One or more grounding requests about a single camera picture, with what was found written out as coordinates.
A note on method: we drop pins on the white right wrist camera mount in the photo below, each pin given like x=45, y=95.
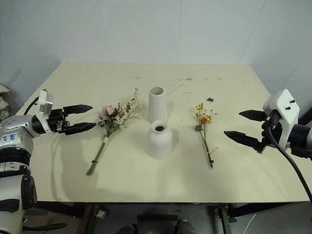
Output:
x=284, y=104

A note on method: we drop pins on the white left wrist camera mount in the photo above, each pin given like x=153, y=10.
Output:
x=43, y=102

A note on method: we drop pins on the dark rounded shape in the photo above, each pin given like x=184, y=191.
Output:
x=128, y=229
x=185, y=227

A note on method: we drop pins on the small green scrap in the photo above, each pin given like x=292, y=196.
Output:
x=209, y=99

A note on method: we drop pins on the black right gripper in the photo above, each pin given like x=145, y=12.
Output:
x=264, y=134

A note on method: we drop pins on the crumpled grey cloth pile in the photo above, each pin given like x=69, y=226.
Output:
x=3, y=102

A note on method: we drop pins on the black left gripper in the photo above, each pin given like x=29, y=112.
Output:
x=56, y=120

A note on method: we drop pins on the pink rose dried bouquet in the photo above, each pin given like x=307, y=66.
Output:
x=114, y=119

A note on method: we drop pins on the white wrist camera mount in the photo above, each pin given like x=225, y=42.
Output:
x=43, y=102
x=284, y=104

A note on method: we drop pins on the tall white cylinder vase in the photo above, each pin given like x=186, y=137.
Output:
x=157, y=107

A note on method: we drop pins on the white bottle-shaped vase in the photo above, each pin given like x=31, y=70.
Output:
x=159, y=142

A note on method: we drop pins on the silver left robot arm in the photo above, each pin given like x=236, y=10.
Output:
x=14, y=132

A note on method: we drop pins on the black table frame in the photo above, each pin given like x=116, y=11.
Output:
x=256, y=209

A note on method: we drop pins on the yellow dried flower sprig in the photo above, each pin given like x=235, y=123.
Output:
x=204, y=119

